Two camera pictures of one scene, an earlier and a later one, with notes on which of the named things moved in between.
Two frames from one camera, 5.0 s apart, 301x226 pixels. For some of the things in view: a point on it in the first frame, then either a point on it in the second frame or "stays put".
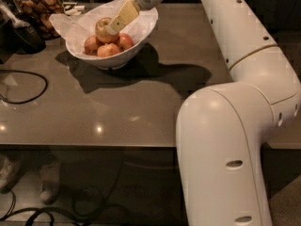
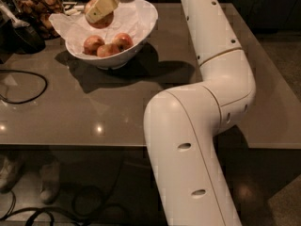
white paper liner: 77,25 stays put
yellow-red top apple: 102,31 -> 101,24
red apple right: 124,41 stays put
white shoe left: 10,170 stays put
